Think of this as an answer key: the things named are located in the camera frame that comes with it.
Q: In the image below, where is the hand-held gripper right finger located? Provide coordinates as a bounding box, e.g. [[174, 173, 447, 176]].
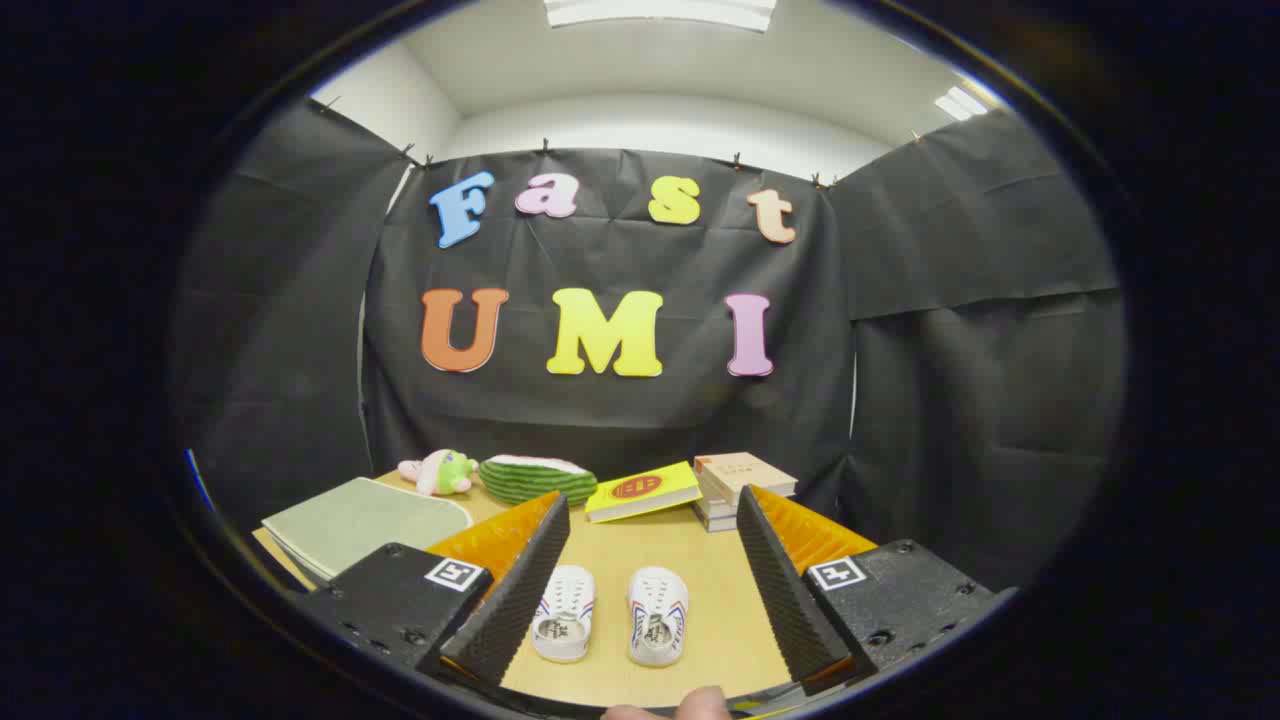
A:
[[737, 485, 1003, 697]]

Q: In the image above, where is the white striped canvas shoe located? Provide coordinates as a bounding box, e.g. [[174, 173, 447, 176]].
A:
[[628, 566, 690, 668], [531, 565, 597, 664]]

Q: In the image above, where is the yellow book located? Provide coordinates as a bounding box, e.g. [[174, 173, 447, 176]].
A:
[[585, 461, 703, 524]]

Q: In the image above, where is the pink and green plush toy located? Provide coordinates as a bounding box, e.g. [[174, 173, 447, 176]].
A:
[[398, 449, 479, 498]]

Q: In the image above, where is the long ceiling light panel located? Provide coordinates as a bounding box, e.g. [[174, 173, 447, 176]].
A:
[[543, 0, 778, 33]]

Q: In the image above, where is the tan cover book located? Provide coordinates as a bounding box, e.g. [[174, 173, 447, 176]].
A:
[[694, 452, 799, 507]]

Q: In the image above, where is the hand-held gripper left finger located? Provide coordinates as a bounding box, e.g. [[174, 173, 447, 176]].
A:
[[300, 492, 571, 691]]

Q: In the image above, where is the watermelon slice plush toy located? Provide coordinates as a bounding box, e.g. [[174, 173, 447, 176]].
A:
[[478, 455, 599, 507]]

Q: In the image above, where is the black backdrop cloth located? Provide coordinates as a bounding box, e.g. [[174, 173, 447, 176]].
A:
[[170, 100, 1127, 593]]

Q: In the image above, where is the pale green fabric storage box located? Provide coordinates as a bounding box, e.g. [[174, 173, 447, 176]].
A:
[[262, 477, 474, 587]]

